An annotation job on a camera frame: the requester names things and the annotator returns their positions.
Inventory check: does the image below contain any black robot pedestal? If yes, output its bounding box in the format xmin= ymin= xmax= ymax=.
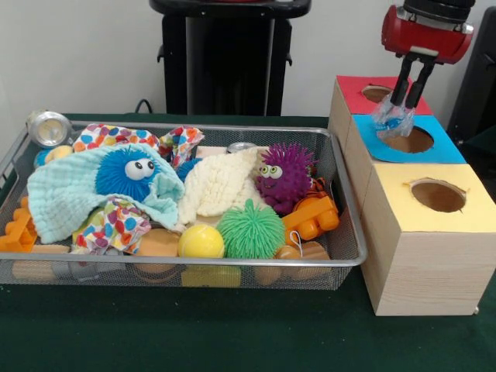
xmin=150 ymin=0 xmax=311 ymax=117

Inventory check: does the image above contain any black panel stand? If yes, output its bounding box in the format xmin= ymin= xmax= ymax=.
xmin=449 ymin=8 xmax=496 ymax=144

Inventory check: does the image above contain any silver crushed can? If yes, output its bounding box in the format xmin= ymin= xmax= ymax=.
xmin=27 ymin=111 xmax=73 ymax=148

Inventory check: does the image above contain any small orange plastic toy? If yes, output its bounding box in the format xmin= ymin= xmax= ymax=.
xmin=0 ymin=197 xmax=38 ymax=253

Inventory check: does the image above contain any blue spiky rubber ball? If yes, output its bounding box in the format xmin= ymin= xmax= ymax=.
xmin=175 ymin=158 xmax=202 ymax=184
xmin=95 ymin=146 xmax=164 ymax=201

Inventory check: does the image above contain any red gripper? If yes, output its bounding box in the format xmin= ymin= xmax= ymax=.
xmin=381 ymin=5 xmax=474 ymax=111

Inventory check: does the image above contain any yellow ball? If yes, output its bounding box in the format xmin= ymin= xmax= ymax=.
xmin=178 ymin=225 xmax=226 ymax=259

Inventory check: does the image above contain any green spiky rubber ball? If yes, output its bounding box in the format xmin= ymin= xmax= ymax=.
xmin=215 ymin=200 xmax=286 ymax=260

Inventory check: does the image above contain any cream white cloth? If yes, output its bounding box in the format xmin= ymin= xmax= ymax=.
xmin=177 ymin=147 xmax=268 ymax=229

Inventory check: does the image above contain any orange toy building block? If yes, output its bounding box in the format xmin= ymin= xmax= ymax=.
xmin=281 ymin=192 xmax=339 ymax=247

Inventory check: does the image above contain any small colourful dotted cloth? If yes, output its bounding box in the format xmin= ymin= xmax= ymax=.
xmin=76 ymin=198 xmax=153 ymax=255

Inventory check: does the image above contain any purple spiky ball with eyes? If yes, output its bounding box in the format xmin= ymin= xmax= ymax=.
xmin=254 ymin=142 xmax=317 ymax=215

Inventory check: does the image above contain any dark green table cloth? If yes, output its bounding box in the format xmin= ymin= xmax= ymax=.
xmin=0 ymin=112 xmax=496 ymax=372

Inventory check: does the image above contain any large colourful dotted cloth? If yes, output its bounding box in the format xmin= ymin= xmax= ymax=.
xmin=74 ymin=122 xmax=206 ymax=167

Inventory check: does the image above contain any wooden box with three holes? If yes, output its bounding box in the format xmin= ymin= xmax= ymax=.
xmin=329 ymin=75 xmax=496 ymax=317

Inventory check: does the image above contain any tan orange ball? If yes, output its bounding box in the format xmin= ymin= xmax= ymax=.
xmin=133 ymin=229 xmax=181 ymax=272

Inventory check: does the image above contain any shallow clear mesh bin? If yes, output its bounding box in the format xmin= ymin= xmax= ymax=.
xmin=0 ymin=120 xmax=369 ymax=291

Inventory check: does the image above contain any mint green cloth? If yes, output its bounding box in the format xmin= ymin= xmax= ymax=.
xmin=27 ymin=143 xmax=185 ymax=243

